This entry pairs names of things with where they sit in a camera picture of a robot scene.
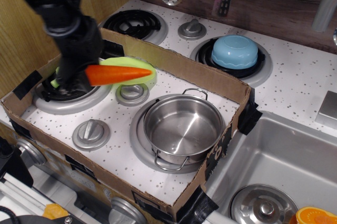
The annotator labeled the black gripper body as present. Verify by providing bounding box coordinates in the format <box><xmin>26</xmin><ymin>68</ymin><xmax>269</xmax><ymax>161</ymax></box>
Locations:
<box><xmin>52</xmin><ymin>15</ymin><xmax>104</xmax><ymax>82</ymax></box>

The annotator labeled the green toy broccoli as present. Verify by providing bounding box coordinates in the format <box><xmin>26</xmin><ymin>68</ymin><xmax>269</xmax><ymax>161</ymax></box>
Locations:
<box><xmin>50</xmin><ymin>67</ymin><xmax>60</xmax><ymax>89</ymax></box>

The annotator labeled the silver stove knob rear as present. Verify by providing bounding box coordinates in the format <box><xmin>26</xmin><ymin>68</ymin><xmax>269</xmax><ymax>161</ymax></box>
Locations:
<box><xmin>177</xmin><ymin>19</ymin><xmax>207</xmax><ymax>40</ymax></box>

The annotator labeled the silver stove knob front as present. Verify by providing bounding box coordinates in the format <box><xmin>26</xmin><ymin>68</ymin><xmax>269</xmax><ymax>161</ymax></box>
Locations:
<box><xmin>72</xmin><ymin>119</ymin><xmax>110</xmax><ymax>151</ymax></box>

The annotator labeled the orange yellow toy piece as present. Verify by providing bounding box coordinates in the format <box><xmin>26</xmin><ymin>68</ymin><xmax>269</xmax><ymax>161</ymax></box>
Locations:
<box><xmin>42</xmin><ymin>203</ymin><xmax>69</xmax><ymax>220</ymax></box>

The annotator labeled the brown cardboard fence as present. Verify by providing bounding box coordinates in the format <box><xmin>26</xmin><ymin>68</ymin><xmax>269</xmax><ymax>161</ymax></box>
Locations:
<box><xmin>2</xmin><ymin>29</ymin><xmax>253</xmax><ymax>222</ymax></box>

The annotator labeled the silver oven knob right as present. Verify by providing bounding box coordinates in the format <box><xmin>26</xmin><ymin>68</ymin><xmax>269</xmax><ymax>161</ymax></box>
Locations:
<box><xmin>108</xmin><ymin>197</ymin><xmax>147</xmax><ymax>224</ymax></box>

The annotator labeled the silver stove knob centre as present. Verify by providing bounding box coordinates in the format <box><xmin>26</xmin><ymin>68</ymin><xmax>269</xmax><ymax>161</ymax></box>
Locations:
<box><xmin>115</xmin><ymin>84</ymin><xmax>150</xmax><ymax>107</ymax></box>

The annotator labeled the black device lower left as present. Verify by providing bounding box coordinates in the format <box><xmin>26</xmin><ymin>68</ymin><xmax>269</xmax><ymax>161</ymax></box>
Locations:
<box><xmin>1</xmin><ymin>137</ymin><xmax>34</xmax><ymax>188</ymax></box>

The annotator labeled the black front left burner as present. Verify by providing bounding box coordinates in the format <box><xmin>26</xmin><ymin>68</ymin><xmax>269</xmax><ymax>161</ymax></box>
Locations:
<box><xmin>41</xmin><ymin>57</ymin><xmax>100</xmax><ymax>102</ymax></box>

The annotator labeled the grey block on counter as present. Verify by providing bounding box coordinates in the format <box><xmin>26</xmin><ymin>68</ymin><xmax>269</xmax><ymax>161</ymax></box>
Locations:
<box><xmin>315</xmin><ymin>90</ymin><xmax>337</xmax><ymax>129</ymax></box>

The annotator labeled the toy orange half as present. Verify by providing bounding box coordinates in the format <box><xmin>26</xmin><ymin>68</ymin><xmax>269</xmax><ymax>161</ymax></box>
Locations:
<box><xmin>289</xmin><ymin>207</ymin><xmax>336</xmax><ymax>224</ymax></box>

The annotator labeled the silver oven knob left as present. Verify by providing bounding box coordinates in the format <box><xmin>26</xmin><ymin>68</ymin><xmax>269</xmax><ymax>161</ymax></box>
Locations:
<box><xmin>16</xmin><ymin>138</ymin><xmax>47</xmax><ymax>168</ymax></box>

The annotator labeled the silver oven knob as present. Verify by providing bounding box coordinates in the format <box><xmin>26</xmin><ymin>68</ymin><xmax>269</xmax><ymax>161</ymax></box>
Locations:
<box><xmin>108</xmin><ymin>197</ymin><xmax>147</xmax><ymax>224</ymax></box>
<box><xmin>16</xmin><ymin>138</ymin><xmax>47</xmax><ymax>168</ymax></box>

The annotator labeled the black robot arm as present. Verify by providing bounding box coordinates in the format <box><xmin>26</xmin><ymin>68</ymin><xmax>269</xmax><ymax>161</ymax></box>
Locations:
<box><xmin>25</xmin><ymin>0</ymin><xmax>104</xmax><ymax>93</ymax></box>

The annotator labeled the black rear right burner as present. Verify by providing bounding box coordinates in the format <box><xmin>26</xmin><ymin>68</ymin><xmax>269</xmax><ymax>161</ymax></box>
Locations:
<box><xmin>191</xmin><ymin>37</ymin><xmax>266</xmax><ymax>78</ymax></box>

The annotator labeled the silver faucet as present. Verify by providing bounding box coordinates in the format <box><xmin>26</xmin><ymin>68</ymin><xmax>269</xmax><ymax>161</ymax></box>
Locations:
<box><xmin>312</xmin><ymin>0</ymin><xmax>336</xmax><ymax>33</ymax></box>

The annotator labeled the stainless steel pot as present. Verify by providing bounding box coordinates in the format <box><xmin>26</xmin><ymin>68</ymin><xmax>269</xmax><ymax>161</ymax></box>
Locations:
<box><xmin>143</xmin><ymin>88</ymin><xmax>225</xmax><ymax>172</ymax></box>

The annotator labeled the light green plastic plate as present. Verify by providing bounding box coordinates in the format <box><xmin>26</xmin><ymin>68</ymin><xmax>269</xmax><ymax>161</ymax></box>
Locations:
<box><xmin>100</xmin><ymin>57</ymin><xmax>156</xmax><ymax>85</ymax></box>

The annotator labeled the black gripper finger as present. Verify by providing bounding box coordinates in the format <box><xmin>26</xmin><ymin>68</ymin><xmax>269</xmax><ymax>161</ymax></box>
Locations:
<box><xmin>56</xmin><ymin>74</ymin><xmax>78</xmax><ymax>93</ymax></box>
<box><xmin>76</xmin><ymin>71</ymin><xmax>93</xmax><ymax>93</ymax></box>

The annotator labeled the silver pot lid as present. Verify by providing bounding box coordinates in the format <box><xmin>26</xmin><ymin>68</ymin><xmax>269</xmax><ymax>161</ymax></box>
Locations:
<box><xmin>229</xmin><ymin>184</ymin><xmax>298</xmax><ymax>223</ymax></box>

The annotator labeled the silver stove knob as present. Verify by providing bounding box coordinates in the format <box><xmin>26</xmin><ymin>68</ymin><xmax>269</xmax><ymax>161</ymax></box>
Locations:
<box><xmin>72</xmin><ymin>119</ymin><xmax>110</xmax><ymax>151</ymax></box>
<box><xmin>177</xmin><ymin>19</ymin><xmax>207</xmax><ymax>40</ymax></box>
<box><xmin>115</xmin><ymin>84</ymin><xmax>150</xmax><ymax>107</ymax></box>

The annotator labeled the grey metal sink basin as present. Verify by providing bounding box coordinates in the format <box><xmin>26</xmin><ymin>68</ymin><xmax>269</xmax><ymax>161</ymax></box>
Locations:
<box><xmin>206</xmin><ymin>112</ymin><xmax>336</xmax><ymax>223</ymax></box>

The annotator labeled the orange toy carrot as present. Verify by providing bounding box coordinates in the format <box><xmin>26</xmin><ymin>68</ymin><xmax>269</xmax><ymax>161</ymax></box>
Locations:
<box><xmin>84</xmin><ymin>65</ymin><xmax>153</xmax><ymax>86</ymax></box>

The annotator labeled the light blue plastic bowl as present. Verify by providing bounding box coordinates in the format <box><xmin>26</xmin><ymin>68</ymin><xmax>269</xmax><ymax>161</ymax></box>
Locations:
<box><xmin>211</xmin><ymin>35</ymin><xmax>258</xmax><ymax>70</ymax></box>

